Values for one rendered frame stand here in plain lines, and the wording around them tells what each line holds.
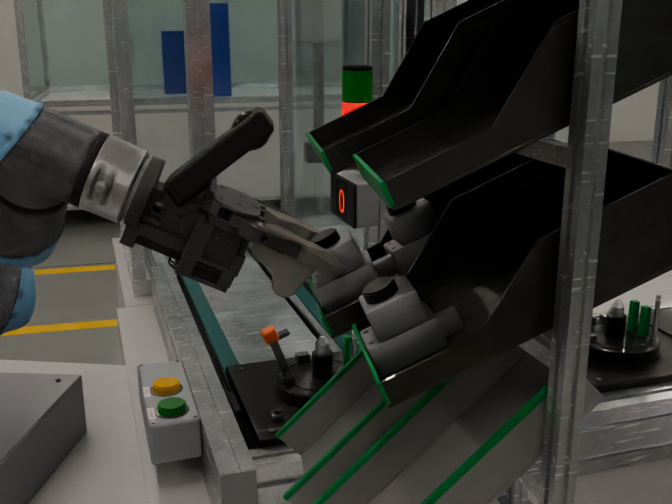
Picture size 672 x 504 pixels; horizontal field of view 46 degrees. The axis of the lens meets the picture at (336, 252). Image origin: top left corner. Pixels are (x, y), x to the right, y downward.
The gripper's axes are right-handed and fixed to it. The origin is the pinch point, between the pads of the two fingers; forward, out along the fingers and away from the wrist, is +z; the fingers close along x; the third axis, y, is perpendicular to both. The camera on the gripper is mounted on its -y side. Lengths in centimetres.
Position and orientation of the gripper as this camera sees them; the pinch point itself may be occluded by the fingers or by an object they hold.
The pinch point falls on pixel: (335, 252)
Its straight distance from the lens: 79.0
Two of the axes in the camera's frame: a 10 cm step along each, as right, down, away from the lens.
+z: 9.0, 3.9, 2.0
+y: -4.3, 8.7, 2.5
